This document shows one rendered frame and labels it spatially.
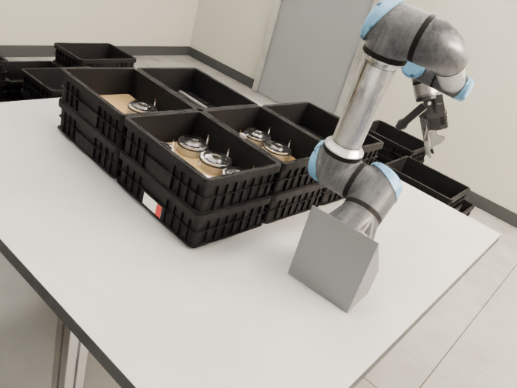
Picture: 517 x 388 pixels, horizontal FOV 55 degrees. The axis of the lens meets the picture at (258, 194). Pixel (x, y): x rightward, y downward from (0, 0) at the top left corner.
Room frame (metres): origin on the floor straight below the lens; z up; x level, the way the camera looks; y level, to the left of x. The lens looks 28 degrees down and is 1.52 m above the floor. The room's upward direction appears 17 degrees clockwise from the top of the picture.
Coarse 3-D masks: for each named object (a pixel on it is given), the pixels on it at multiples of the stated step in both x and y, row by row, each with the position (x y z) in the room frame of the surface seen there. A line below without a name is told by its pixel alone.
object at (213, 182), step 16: (176, 112) 1.52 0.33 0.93; (192, 112) 1.56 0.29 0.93; (128, 128) 1.34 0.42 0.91; (224, 128) 1.51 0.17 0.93; (160, 144) 1.25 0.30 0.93; (176, 160) 1.20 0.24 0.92; (272, 160) 1.37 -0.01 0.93; (192, 176) 1.16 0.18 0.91; (224, 176) 1.18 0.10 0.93; (240, 176) 1.22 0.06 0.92; (256, 176) 1.27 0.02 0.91
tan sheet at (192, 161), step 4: (176, 144) 1.50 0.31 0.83; (176, 152) 1.44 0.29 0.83; (180, 156) 1.42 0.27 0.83; (184, 156) 1.43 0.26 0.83; (188, 160) 1.41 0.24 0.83; (192, 160) 1.42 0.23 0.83; (196, 160) 1.43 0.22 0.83; (192, 164) 1.39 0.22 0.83; (196, 164) 1.40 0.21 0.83; (196, 168) 1.37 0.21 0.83; (200, 168) 1.38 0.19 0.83; (204, 172) 1.36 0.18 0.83; (212, 176) 1.35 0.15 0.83
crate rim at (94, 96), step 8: (64, 72) 1.58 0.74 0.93; (72, 80) 1.55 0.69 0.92; (152, 80) 1.76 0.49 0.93; (80, 88) 1.52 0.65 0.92; (88, 88) 1.50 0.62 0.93; (88, 96) 1.48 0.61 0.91; (96, 96) 1.45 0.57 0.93; (176, 96) 1.66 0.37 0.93; (104, 104) 1.43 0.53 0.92; (112, 112) 1.40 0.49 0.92; (120, 112) 1.38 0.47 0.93; (144, 112) 1.44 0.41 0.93; (152, 112) 1.46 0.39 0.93; (160, 112) 1.48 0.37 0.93; (120, 120) 1.37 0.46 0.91
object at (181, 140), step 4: (180, 136) 1.49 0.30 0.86; (184, 136) 1.51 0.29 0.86; (188, 136) 1.52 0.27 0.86; (192, 136) 1.52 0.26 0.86; (196, 136) 1.53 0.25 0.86; (180, 140) 1.47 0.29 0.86; (184, 140) 1.47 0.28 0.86; (200, 140) 1.51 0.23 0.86; (204, 140) 1.52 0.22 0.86; (180, 144) 1.45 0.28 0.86; (184, 144) 1.45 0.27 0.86; (188, 144) 1.46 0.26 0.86; (204, 144) 1.49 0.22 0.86; (188, 148) 1.43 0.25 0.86; (192, 148) 1.44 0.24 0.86; (196, 148) 1.44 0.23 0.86; (200, 148) 1.45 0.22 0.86; (204, 148) 1.46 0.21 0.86
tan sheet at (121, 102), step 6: (102, 96) 1.71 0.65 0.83; (108, 96) 1.73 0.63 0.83; (114, 96) 1.75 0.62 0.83; (120, 96) 1.76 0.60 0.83; (126, 96) 1.78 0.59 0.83; (114, 102) 1.69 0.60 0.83; (120, 102) 1.71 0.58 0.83; (126, 102) 1.72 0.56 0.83; (120, 108) 1.66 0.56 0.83; (126, 108) 1.67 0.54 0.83
